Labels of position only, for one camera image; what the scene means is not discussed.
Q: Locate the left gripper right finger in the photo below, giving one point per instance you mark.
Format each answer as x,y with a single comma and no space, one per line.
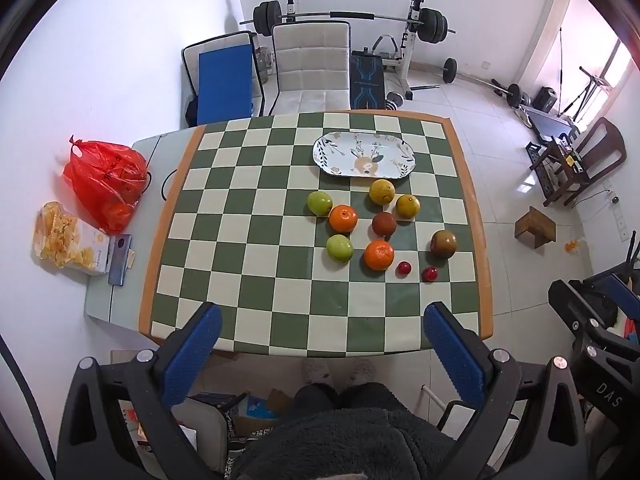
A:
466,359

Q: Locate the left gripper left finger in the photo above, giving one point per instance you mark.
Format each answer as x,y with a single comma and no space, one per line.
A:
181,357

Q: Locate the red cherry tomato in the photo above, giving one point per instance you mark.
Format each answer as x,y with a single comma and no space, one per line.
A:
430,274
404,268

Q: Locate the orange tangerine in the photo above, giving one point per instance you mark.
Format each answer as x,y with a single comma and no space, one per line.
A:
343,219
379,255

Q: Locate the dark red brown fruit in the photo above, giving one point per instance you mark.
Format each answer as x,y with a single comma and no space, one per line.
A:
384,224

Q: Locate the yellow orange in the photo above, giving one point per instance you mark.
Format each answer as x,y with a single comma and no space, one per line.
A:
407,206
382,192

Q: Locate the green apple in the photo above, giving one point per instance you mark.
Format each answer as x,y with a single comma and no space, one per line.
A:
319,203
339,248

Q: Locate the blue smartphone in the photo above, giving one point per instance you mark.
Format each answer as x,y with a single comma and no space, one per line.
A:
119,257

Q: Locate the person in dark fleece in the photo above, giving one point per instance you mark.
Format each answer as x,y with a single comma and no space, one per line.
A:
360,432

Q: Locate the small wooden stool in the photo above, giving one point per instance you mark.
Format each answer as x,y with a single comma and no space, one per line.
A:
537,228

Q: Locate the chips snack box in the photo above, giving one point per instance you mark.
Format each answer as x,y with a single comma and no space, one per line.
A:
69,242

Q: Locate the green white checkered tablecloth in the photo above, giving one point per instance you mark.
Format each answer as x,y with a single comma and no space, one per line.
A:
234,229

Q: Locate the red plastic bag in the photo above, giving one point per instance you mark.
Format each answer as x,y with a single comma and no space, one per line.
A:
108,180

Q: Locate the dark wooden chair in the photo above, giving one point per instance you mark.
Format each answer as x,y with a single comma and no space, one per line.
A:
567,169

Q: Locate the oval floral ceramic plate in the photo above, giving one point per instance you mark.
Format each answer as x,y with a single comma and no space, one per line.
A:
362,154

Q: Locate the blue cushioned chair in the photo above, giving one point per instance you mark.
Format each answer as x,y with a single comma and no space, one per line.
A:
224,78

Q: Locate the floor barbell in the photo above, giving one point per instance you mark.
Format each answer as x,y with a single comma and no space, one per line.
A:
513,94

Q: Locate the white squat rack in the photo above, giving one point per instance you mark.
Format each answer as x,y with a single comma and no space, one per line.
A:
399,61

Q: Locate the black blue weight bench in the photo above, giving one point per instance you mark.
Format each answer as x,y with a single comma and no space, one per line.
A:
366,87

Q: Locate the white padded chair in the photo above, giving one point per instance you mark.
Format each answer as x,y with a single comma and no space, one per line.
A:
312,61

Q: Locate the barbell on rack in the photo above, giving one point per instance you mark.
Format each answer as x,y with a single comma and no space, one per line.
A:
431,25

